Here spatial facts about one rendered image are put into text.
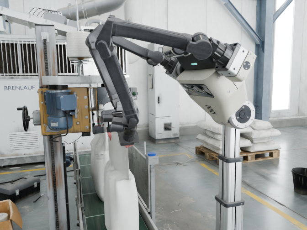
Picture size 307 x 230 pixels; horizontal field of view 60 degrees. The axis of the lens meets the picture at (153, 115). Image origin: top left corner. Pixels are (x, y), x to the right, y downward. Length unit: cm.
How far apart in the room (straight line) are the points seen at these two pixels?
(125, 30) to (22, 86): 372
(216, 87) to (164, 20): 526
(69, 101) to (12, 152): 327
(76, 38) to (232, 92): 97
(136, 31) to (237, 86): 55
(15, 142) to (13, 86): 89
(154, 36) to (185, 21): 560
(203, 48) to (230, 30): 615
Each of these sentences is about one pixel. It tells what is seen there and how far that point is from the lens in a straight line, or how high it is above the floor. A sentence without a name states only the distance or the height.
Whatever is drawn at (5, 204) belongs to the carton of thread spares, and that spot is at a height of 20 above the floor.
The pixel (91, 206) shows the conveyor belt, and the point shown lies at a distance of 230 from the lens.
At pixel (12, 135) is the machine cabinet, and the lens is 477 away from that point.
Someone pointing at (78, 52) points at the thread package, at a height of 156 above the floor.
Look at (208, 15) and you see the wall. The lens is 695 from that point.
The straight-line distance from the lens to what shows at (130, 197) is 161.
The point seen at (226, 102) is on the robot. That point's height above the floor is 127.
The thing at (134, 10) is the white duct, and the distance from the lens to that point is 522.
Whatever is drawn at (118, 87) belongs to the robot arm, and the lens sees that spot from 116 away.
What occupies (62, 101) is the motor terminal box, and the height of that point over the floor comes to 127.
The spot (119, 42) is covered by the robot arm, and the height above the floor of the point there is 160.
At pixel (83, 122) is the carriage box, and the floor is 110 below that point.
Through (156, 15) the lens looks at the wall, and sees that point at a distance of 640.
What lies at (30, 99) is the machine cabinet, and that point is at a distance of 466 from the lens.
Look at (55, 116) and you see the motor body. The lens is 172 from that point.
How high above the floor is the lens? 139
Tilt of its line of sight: 8 degrees down
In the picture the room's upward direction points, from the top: 1 degrees counter-clockwise
